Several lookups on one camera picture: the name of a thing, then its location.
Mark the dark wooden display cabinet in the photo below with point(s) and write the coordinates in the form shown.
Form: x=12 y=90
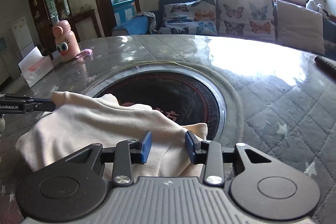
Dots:
x=45 y=14

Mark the white refrigerator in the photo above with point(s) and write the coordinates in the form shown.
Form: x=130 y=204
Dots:
x=22 y=36

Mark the right butterfly print cushion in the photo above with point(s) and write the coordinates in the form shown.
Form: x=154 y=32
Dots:
x=251 y=19

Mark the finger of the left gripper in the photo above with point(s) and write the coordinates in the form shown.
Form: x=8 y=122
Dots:
x=12 y=107
x=23 y=99

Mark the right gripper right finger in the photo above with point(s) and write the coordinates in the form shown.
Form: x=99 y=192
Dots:
x=209 y=154

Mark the black white plush toy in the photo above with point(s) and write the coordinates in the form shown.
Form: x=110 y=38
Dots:
x=311 y=5

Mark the plain beige cushion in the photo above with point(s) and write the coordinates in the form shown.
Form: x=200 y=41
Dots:
x=300 y=28

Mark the butterfly print cushion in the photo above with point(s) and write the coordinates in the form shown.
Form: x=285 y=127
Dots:
x=190 y=18
x=251 y=19

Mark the left butterfly print cushion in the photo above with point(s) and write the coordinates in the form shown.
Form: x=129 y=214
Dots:
x=190 y=18

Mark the white tissue box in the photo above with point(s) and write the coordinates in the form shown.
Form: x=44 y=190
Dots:
x=34 y=67

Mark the black remote control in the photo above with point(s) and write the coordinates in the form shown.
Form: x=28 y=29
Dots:
x=326 y=66

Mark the blue cloth on sofa arm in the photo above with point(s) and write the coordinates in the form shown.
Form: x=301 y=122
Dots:
x=143 y=23

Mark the black round induction cooktop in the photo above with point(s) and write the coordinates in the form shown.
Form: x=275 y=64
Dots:
x=185 y=98

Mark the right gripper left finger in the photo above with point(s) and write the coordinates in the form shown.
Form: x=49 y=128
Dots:
x=126 y=154

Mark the dark blue sofa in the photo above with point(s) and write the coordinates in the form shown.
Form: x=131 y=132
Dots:
x=328 y=26

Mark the pink cartoon water bottle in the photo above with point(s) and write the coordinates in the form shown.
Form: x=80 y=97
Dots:
x=65 y=41

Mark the dark wooden side table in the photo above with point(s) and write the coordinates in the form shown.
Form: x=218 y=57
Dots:
x=85 y=25

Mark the cream beige garment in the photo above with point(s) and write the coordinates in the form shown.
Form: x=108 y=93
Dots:
x=80 y=120

